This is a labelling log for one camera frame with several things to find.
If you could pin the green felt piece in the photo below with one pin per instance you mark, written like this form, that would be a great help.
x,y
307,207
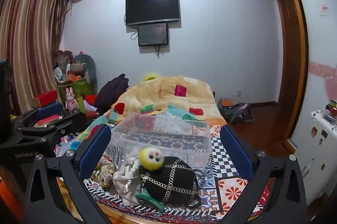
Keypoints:
x,y
150,199

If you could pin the yellow-green plush toy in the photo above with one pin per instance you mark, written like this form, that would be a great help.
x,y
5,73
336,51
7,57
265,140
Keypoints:
x,y
148,77

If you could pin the white light switch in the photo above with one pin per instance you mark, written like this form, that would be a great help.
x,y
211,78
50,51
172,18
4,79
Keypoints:
x,y
324,10

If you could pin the red box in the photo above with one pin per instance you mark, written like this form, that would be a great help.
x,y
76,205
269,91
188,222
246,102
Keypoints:
x,y
46,98

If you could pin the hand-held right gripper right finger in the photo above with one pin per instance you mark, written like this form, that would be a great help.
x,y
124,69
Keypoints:
x,y
237,152

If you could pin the green cylinder container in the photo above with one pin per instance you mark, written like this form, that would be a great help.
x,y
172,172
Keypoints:
x,y
80,104

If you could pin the black wall television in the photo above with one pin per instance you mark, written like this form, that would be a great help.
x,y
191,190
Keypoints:
x,y
152,8

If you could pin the white wall socket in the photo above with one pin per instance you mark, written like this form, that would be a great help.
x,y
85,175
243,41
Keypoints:
x,y
238,93

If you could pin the wooden door frame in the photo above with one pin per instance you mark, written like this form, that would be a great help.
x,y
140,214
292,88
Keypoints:
x,y
293,68

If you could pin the floral patterned cloth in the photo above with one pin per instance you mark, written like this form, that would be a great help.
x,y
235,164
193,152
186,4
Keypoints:
x,y
102,174

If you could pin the small black wall monitor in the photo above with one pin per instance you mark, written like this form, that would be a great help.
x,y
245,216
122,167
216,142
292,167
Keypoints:
x,y
153,34

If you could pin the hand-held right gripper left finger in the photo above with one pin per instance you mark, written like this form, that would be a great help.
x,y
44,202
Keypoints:
x,y
94,152

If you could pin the colourful patchwork bed sheet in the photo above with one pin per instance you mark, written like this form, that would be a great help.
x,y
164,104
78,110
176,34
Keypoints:
x,y
231,192

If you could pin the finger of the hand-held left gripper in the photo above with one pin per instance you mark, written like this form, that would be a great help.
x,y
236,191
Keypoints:
x,y
76,121
50,109

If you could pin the white blue plush toy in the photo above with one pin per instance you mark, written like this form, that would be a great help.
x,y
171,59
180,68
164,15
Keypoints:
x,y
58,73

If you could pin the grey bag with orange item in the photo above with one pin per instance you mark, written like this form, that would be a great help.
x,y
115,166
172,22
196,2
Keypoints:
x,y
234,112

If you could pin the pink bunny plush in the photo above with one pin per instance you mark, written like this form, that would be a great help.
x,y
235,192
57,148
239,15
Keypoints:
x,y
71,101

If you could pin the white cabinet with stickers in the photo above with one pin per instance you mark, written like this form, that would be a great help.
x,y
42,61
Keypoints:
x,y
313,160

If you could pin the green box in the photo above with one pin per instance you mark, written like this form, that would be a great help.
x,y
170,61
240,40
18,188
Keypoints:
x,y
79,88

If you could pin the striped brown curtain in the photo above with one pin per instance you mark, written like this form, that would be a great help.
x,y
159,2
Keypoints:
x,y
29,42

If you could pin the clear plastic storage box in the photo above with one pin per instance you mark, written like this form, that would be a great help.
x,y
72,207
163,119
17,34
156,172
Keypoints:
x,y
168,146

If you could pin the dark jacket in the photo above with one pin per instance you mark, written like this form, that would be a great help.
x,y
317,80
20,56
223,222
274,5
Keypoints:
x,y
110,92

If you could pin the yellow round plush toy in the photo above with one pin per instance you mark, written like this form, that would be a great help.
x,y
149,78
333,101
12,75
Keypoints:
x,y
150,159

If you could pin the yellow patterned quilt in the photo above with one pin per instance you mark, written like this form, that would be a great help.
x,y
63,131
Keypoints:
x,y
163,92

